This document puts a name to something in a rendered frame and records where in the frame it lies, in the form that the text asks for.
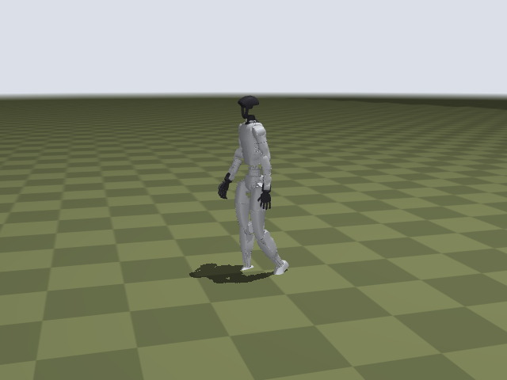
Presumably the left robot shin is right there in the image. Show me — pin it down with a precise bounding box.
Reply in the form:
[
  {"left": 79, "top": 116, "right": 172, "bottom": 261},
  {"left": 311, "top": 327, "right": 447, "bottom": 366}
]
[{"left": 257, "top": 230, "right": 283, "bottom": 268}]

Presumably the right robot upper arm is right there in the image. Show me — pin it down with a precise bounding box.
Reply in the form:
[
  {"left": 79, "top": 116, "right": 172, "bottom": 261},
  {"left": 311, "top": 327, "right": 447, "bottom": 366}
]
[{"left": 235, "top": 123, "right": 243, "bottom": 158}]

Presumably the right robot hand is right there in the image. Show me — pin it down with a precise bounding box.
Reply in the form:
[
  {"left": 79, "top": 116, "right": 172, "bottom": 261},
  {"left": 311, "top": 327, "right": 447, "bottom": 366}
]
[{"left": 218, "top": 173, "right": 232, "bottom": 199}]

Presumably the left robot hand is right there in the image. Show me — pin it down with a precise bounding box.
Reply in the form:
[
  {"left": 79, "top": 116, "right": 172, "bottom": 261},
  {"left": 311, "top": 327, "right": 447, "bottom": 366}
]
[{"left": 257, "top": 183, "right": 271, "bottom": 210}]

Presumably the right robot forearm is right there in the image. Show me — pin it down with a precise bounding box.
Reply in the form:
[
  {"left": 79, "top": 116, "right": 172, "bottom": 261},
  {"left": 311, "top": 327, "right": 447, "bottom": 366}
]
[{"left": 228, "top": 153, "right": 242, "bottom": 181}]

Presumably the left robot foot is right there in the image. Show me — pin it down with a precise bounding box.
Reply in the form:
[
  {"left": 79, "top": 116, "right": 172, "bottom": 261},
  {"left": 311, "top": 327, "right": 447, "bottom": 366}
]
[{"left": 273, "top": 260, "right": 289, "bottom": 275}]

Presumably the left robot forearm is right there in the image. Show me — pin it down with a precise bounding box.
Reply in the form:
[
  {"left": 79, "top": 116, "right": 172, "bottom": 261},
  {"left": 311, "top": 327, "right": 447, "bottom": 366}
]
[{"left": 260, "top": 155, "right": 272, "bottom": 191}]

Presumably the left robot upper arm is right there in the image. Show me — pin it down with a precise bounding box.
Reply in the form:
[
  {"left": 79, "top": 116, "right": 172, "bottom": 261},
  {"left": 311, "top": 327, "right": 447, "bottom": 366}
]
[{"left": 252, "top": 125, "right": 271, "bottom": 161}]

